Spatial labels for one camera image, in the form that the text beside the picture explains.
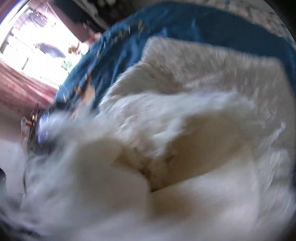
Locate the blue striped blanket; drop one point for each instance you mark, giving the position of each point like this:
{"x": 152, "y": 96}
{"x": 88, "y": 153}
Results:
{"x": 129, "y": 46}

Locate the cream tweed jacket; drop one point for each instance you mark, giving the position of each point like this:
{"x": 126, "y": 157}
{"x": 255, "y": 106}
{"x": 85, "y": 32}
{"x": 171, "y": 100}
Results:
{"x": 185, "y": 139}

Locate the plaid blanket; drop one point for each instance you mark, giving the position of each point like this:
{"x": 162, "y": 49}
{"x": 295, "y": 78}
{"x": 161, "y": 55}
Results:
{"x": 254, "y": 16}

